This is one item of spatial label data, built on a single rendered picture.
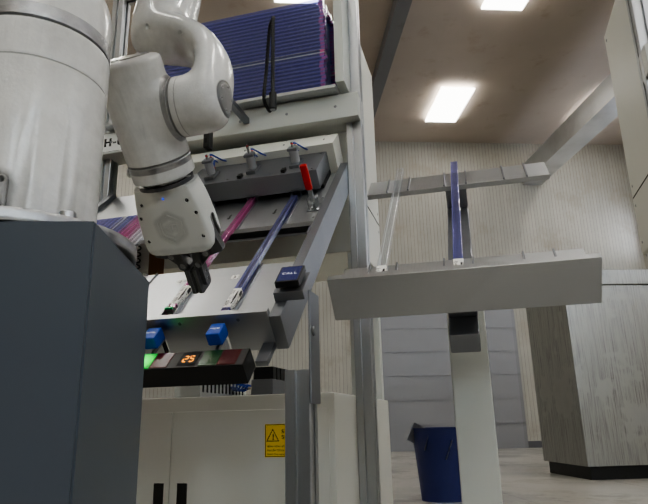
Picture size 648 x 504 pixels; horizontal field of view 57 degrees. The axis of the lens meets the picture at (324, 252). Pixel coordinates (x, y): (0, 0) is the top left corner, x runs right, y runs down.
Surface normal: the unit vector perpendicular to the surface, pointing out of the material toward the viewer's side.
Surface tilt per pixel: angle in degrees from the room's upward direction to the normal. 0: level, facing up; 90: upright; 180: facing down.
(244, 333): 133
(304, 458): 90
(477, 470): 90
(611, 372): 90
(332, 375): 90
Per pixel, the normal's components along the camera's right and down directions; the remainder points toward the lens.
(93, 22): 0.93, -0.14
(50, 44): 0.54, -0.24
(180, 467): -0.26, -0.26
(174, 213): -0.14, 0.42
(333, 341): 0.07, -0.28
